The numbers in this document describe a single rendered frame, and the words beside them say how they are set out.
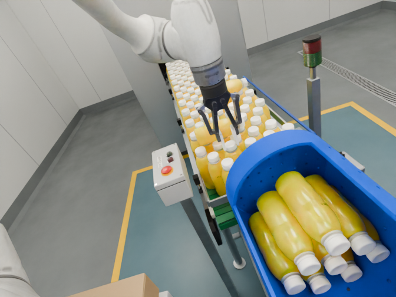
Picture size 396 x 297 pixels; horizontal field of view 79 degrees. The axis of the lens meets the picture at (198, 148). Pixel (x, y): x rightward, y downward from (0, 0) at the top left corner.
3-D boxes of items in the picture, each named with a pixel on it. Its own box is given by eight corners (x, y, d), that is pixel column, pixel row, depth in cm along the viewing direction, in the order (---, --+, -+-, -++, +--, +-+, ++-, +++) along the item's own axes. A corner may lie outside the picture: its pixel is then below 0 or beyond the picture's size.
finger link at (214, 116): (217, 102, 69) (213, 103, 69) (220, 135, 75) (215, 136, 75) (214, 97, 72) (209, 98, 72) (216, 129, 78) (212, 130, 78)
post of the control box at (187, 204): (233, 300, 143) (171, 188, 87) (231, 293, 147) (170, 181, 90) (240, 298, 143) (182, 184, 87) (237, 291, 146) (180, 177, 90)
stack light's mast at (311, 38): (310, 83, 94) (308, 42, 85) (301, 78, 99) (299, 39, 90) (325, 77, 94) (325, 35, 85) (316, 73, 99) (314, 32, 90)
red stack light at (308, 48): (309, 55, 87) (308, 45, 85) (299, 52, 93) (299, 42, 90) (325, 49, 87) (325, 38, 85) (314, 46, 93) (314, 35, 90)
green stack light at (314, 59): (309, 68, 90) (309, 56, 87) (300, 64, 96) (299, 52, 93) (325, 62, 90) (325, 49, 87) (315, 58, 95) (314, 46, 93)
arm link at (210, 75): (226, 58, 60) (231, 79, 63) (216, 50, 68) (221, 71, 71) (192, 71, 60) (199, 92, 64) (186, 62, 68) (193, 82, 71)
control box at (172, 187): (165, 207, 80) (153, 186, 74) (161, 170, 97) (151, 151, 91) (194, 196, 80) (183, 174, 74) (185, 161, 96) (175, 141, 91)
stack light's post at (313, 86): (317, 237, 157) (311, 81, 95) (314, 231, 160) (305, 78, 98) (323, 234, 157) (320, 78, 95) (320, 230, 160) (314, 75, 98)
